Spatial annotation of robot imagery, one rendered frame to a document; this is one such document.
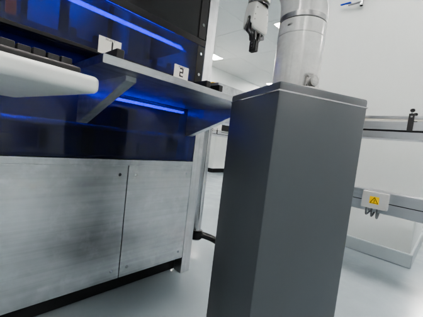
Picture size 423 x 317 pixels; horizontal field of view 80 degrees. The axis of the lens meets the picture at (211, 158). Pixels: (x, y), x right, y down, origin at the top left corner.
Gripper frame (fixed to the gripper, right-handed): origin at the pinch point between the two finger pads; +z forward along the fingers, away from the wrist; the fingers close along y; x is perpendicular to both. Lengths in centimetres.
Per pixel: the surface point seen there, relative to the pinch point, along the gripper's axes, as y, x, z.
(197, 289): -5, -19, 110
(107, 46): 42, -35, 8
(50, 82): 71, 17, 33
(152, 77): 46, 5, 24
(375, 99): -144, 12, -8
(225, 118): 0.4, -10.1, 28.3
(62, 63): 69, 15, 29
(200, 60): -4.1, -34.9, -0.6
